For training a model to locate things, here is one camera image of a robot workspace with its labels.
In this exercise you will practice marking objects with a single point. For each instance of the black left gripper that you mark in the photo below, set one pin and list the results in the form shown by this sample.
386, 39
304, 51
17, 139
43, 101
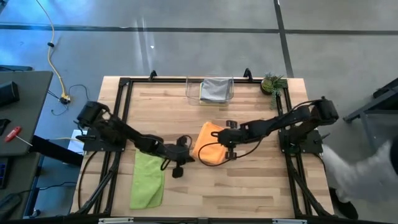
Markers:
175, 154

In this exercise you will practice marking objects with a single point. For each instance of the grey microfiber towel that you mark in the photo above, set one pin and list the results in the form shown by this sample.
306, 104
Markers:
216, 89

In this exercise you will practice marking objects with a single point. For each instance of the orange microfiber towel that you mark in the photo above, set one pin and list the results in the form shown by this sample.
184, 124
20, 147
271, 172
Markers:
208, 149

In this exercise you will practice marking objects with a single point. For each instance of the white aluminium extrusion bar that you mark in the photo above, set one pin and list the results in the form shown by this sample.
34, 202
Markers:
289, 221
115, 220

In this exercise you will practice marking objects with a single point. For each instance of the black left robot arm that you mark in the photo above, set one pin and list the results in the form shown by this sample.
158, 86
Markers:
124, 132

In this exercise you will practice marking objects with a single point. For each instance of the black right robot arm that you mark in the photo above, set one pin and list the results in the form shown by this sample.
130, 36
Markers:
280, 123

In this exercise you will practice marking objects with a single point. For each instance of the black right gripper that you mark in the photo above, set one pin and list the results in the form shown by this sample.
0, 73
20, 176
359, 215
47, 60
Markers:
231, 137

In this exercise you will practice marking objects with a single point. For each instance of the white paper sheet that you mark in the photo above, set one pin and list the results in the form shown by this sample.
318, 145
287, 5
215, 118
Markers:
74, 144

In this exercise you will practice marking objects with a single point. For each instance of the clear plastic bin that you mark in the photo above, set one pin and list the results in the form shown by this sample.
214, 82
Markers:
192, 93

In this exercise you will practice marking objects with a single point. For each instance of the grey desk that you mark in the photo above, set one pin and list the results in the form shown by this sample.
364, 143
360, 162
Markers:
25, 109

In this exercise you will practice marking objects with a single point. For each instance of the potted succulent plant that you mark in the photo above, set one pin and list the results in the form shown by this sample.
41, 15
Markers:
269, 85

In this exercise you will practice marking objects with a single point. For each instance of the grey metal trestle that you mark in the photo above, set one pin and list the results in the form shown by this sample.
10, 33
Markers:
370, 112

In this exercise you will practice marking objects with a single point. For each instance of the black computer keyboard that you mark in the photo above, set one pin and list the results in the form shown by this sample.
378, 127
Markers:
3, 172

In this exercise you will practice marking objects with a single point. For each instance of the black speaker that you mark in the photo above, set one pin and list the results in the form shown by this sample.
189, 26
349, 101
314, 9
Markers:
7, 93

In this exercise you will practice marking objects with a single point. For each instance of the green microfiber towel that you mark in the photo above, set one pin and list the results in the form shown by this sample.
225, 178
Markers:
147, 183

